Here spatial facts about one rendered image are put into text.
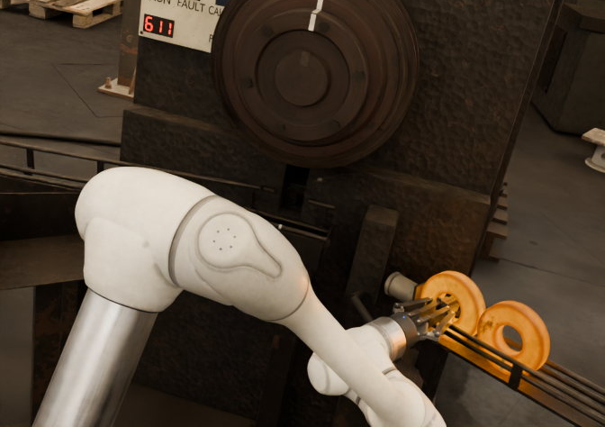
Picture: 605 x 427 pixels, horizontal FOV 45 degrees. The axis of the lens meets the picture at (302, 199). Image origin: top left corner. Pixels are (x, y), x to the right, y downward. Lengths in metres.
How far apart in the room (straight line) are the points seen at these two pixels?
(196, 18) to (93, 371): 1.06
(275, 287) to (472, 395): 1.79
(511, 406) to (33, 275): 1.65
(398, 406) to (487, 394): 1.42
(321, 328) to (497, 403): 1.59
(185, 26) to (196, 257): 1.06
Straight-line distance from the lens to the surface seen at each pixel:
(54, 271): 1.73
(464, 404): 2.58
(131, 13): 4.61
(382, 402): 1.23
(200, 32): 1.84
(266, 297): 0.90
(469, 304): 1.61
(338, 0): 1.57
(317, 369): 1.38
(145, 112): 1.93
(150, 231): 0.93
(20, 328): 2.56
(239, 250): 0.84
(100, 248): 0.97
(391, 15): 1.59
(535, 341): 1.55
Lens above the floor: 1.54
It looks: 25 degrees down
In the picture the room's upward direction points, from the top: 12 degrees clockwise
